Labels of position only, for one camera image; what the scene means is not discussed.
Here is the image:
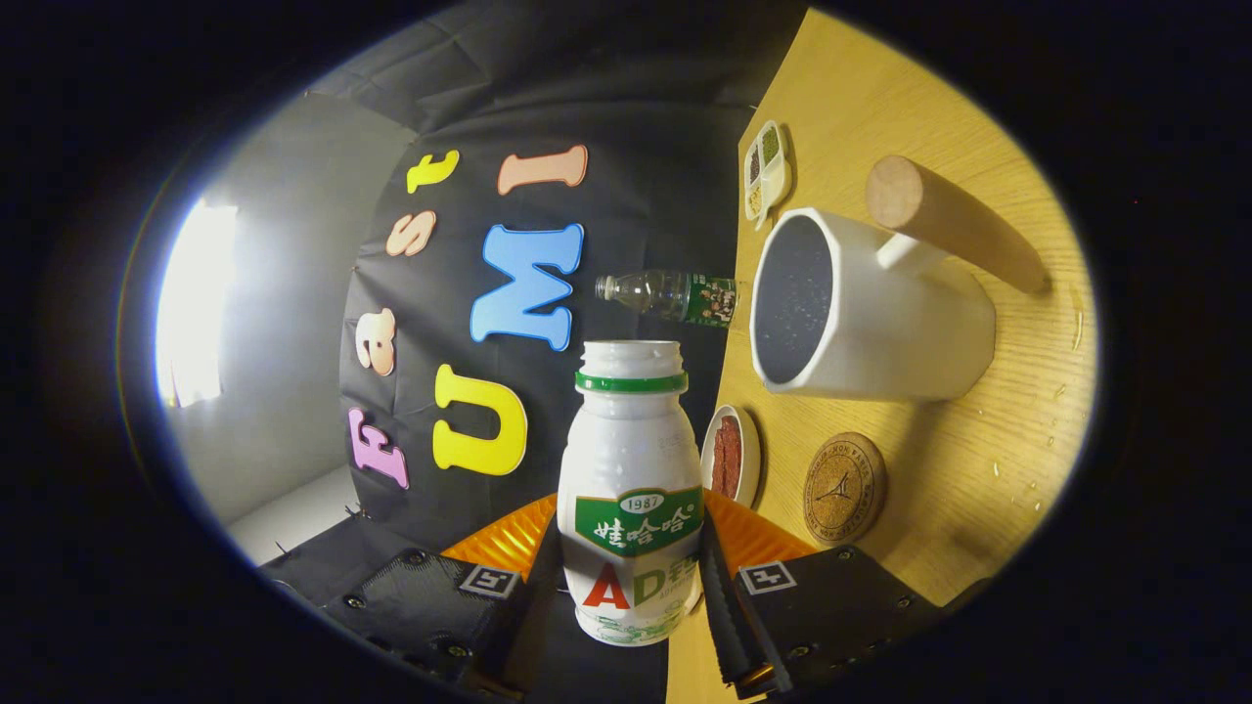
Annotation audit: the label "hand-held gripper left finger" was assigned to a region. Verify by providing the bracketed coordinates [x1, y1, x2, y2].
[323, 492, 563, 700]

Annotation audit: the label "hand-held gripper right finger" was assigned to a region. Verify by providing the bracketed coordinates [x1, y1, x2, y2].
[696, 487, 945, 700]

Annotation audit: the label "round cork coaster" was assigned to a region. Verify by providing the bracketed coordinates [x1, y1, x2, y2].
[803, 432, 888, 547]

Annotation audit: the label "white juice bottle green label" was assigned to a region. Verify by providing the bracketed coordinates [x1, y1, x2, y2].
[556, 339, 705, 648]

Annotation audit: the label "white cup with wooden handle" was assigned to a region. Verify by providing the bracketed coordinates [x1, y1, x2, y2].
[749, 154, 1052, 404]

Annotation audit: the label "clear water bottle green label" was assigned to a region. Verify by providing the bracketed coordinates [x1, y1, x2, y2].
[595, 270, 752, 329]

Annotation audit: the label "white round plate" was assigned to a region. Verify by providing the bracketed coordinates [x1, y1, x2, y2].
[700, 405, 762, 509]

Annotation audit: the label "red meat slices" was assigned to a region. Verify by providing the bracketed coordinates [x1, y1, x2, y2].
[711, 416, 743, 500]

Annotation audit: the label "wooden table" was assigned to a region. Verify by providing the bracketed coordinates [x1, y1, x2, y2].
[665, 8, 1098, 704]

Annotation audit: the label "bright ceiling light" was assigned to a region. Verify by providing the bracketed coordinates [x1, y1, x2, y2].
[155, 198, 239, 410]

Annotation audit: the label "white divided dish with beans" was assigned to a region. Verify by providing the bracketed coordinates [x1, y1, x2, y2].
[742, 120, 793, 232]

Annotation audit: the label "black backdrop cloth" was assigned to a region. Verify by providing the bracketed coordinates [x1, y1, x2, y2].
[259, 0, 813, 704]

